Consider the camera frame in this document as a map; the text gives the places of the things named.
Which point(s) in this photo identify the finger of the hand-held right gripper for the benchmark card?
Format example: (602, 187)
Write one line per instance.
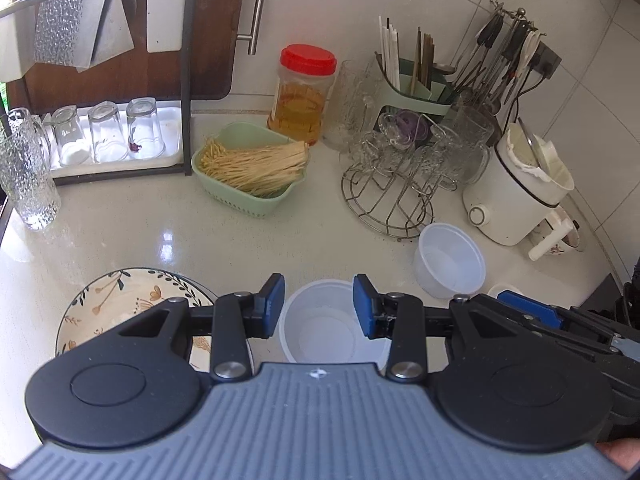
(530, 310)

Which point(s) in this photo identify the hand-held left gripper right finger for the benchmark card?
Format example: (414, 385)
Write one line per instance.
(364, 308)

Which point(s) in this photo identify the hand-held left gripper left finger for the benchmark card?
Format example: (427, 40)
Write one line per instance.
(274, 306)

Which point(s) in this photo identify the small white ceramic bowl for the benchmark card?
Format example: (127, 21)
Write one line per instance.
(492, 290)

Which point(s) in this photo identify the translucent plastic bowl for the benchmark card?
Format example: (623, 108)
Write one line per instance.
(320, 330)
(450, 260)

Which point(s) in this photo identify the cream plate dark leaf rim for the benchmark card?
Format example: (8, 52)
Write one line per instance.
(100, 305)

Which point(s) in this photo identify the person's right hand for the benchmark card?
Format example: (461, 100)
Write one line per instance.
(622, 452)

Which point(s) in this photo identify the white floral mug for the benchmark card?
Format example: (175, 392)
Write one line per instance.
(560, 240)

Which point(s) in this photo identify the green plastic basket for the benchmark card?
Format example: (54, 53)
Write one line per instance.
(240, 202)

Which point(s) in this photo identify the white electric cooking pot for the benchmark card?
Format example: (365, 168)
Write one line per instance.
(505, 200)

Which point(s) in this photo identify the bundle of dried noodles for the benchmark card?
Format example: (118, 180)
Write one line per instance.
(255, 167)

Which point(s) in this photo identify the group of clear glass mugs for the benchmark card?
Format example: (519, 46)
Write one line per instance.
(450, 145)

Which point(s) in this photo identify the white drip tray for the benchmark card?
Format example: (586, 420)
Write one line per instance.
(172, 130)

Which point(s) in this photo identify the clear ribbed glass tumbler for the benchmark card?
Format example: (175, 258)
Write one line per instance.
(350, 105)

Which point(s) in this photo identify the red lid plastic jar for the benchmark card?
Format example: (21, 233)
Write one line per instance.
(302, 100)

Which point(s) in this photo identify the small clear drinking glass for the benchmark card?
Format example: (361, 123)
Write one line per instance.
(145, 127)
(107, 132)
(72, 135)

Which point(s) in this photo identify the green cutlery holder with chopsticks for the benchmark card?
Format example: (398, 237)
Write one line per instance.
(425, 95)

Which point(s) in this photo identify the black metal dish rack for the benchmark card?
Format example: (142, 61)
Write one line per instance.
(189, 85)

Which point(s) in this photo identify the hanging utensil rack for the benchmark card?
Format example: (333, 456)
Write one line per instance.
(500, 55)

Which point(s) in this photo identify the brown wooden cutting board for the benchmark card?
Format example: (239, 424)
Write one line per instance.
(210, 50)

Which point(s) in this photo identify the tall textured glass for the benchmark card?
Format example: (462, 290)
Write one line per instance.
(27, 180)

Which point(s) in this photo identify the white rack container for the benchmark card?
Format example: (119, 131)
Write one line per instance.
(15, 50)
(165, 15)

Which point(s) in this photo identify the silver embossed foil sheet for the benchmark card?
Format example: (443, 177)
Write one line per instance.
(65, 25)

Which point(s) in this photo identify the black wall socket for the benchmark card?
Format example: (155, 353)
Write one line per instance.
(547, 60)

